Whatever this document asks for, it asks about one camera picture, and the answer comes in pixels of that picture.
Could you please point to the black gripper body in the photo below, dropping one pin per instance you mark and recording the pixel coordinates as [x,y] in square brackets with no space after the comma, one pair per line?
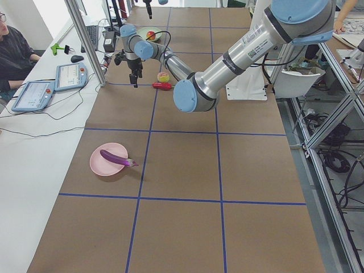
[134,67]

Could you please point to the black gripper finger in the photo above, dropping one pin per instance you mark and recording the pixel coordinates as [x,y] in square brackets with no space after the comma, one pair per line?
[133,80]

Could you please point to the pink peach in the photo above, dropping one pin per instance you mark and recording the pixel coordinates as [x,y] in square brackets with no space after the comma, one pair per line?
[163,77]

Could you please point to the red chili pepper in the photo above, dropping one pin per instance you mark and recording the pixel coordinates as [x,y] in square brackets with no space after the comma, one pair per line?
[162,85]

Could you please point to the red pomegranate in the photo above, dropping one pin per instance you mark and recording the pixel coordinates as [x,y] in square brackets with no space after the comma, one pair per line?
[150,35]

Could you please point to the purple eggplant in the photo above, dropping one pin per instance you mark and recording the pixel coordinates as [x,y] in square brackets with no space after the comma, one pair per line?
[118,159]

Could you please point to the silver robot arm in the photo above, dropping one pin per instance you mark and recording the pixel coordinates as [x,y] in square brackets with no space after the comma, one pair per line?
[282,22]

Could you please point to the black power adapter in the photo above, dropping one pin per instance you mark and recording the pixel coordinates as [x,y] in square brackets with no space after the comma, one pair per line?
[109,41]

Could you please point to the green plate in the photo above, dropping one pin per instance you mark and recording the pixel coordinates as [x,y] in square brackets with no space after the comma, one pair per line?
[142,33]

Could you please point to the black keyboard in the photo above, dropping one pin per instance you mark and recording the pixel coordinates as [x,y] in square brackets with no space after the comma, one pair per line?
[93,34]

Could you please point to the black computer mouse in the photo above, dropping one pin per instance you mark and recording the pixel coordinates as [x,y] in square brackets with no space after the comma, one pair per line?
[76,58]

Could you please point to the far blue teach pendant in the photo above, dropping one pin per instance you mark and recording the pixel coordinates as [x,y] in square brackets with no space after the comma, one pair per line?
[70,76]

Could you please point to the blue teach pendant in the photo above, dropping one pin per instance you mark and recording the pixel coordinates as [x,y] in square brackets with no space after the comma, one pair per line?
[70,76]
[34,96]

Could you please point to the black binder clip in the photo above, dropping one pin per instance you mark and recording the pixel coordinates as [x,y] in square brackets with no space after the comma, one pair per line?
[69,50]

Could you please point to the green plastic tool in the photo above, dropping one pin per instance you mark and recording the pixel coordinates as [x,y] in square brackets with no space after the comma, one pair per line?
[55,48]

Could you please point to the pink plate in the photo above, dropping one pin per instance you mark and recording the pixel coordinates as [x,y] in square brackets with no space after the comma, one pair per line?
[100,166]

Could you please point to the near blue teach pendant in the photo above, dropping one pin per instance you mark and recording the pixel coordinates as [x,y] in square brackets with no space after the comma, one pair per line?
[34,96]

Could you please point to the seated person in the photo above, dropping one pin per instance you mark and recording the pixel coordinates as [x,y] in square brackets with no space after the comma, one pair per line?
[17,59]

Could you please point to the white chair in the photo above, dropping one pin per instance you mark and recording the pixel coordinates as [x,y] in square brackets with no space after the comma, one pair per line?
[291,84]

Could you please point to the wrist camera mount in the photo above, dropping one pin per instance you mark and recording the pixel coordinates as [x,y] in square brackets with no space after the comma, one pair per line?
[119,57]

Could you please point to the aluminium frame post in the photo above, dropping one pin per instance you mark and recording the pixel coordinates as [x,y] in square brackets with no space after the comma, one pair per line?
[80,27]

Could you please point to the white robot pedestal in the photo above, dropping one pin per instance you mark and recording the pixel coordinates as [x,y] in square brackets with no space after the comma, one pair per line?
[250,85]

